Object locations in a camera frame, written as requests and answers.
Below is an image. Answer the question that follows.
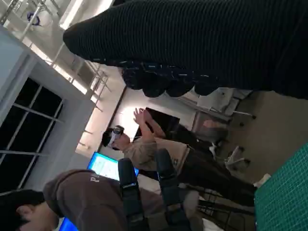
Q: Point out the white headset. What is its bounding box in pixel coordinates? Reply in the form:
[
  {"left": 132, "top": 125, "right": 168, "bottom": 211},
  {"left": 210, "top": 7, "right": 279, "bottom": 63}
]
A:
[{"left": 107, "top": 125, "right": 126, "bottom": 147}]

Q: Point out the blue cable loop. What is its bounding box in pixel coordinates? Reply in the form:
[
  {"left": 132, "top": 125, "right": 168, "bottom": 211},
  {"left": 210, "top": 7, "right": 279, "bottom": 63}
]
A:
[{"left": 26, "top": 11, "right": 42, "bottom": 26}]

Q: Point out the seated person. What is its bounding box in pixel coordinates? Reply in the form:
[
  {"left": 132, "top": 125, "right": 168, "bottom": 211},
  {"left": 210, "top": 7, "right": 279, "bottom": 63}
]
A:
[{"left": 0, "top": 169, "right": 167, "bottom": 231}]

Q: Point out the black wall screen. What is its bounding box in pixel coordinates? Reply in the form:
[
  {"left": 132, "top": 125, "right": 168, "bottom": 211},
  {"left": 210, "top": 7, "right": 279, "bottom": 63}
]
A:
[{"left": 136, "top": 107, "right": 181, "bottom": 140}]

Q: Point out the person with headset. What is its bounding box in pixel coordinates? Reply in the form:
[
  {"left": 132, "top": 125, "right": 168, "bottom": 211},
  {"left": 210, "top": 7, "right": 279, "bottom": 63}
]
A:
[{"left": 102, "top": 107, "right": 271, "bottom": 207}]

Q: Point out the green cutting mat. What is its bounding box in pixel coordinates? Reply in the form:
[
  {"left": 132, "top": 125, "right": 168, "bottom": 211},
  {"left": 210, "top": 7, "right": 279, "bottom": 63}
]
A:
[{"left": 254, "top": 141, "right": 308, "bottom": 231}]

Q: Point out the black knitted gloved right hand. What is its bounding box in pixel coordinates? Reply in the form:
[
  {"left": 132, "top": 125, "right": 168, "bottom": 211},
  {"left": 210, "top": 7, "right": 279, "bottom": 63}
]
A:
[{"left": 63, "top": 0, "right": 308, "bottom": 101}]

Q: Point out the dark paned window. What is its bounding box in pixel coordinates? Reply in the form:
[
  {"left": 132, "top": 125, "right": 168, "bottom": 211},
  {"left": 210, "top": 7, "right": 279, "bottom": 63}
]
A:
[{"left": 0, "top": 77, "right": 64, "bottom": 195}]

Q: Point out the blue lit monitor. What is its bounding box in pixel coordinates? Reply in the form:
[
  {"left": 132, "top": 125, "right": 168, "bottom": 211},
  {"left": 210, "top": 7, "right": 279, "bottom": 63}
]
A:
[
  {"left": 87, "top": 151, "right": 140, "bottom": 182},
  {"left": 59, "top": 216, "right": 79, "bottom": 231}
]

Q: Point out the bright ceiling lamp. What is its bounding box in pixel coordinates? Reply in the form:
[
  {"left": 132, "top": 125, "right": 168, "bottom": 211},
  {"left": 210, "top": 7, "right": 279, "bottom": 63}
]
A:
[{"left": 59, "top": 0, "right": 84, "bottom": 29}]

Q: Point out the grey office chair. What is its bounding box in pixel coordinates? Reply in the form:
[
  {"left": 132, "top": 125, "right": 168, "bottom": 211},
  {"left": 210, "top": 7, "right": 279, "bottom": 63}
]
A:
[
  {"left": 209, "top": 141, "right": 251, "bottom": 170},
  {"left": 192, "top": 88, "right": 257, "bottom": 138}
]

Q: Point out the black metal stand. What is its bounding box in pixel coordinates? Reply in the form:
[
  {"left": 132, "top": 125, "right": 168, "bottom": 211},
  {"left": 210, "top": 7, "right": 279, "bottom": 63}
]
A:
[{"left": 197, "top": 189, "right": 256, "bottom": 217}]

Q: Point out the black left hand blue tape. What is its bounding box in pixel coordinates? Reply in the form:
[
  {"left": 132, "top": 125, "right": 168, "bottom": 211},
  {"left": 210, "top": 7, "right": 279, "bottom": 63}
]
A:
[{"left": 117, "top": 148, "right": 193, "bottom": 231}]

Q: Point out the white ceiling rail frame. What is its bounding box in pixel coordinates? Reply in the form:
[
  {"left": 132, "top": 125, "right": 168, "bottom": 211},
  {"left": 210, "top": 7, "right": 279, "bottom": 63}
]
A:
[{"left": 0, "top": 0, "right": 114, "bottom": 114}]

